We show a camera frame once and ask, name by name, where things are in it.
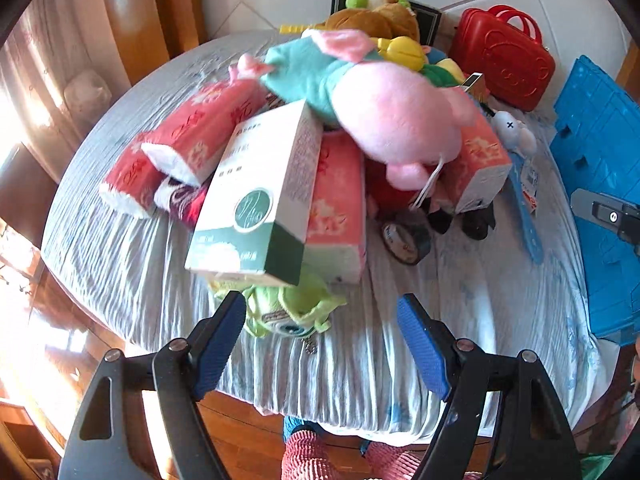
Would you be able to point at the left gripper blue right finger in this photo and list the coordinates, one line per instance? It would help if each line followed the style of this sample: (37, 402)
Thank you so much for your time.
(531, 439)

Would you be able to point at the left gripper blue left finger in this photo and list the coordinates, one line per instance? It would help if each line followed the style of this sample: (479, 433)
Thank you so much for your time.
(110, 439)

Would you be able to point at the small green frog plush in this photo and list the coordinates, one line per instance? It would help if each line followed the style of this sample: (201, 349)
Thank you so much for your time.
(293, 312)

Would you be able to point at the white green carton box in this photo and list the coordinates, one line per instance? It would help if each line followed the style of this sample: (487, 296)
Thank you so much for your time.
(252, 227)

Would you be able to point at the pink tissue pack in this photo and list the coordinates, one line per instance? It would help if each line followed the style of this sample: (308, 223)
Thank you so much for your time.
(130, 185)
(477, 175)
(336, 244)
(189, 143)

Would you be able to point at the pink pig teal shirt plush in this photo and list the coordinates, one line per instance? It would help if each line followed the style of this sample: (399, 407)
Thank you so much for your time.
(395, 115)

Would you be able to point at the blue plastic storage crate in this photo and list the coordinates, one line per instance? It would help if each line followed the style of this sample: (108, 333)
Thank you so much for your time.
(596, 148)

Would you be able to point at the blue dinosaur hanger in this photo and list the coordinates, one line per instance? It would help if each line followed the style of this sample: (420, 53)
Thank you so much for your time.
(530, 236)

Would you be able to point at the white round-head plush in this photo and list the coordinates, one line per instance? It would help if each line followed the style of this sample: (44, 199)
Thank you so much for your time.
(513, 134)

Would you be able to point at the red toy suitcase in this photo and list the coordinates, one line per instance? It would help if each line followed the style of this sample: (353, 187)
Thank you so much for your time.
(505, 45)

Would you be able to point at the black tape roll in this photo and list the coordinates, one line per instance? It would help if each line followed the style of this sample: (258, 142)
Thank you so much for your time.
(407, 236)

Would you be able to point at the pink red-dress pig plush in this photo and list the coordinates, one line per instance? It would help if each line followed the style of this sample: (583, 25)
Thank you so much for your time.
(384, 201)

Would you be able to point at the green yellow duck plush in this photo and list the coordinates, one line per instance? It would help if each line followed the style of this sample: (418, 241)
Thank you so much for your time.
(441, 71)

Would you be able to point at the yellow plastic clamp toy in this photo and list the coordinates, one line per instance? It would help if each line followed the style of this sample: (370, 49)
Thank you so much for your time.
(401, 50)

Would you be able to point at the black gift box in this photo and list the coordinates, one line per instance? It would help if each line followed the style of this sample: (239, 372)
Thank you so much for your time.
(428, 19)

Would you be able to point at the brown bear plush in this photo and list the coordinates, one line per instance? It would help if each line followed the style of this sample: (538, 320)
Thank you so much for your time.
(388, 21)

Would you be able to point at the white plastic bag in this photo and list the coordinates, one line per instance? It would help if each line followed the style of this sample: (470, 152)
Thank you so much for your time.
(87, 96)

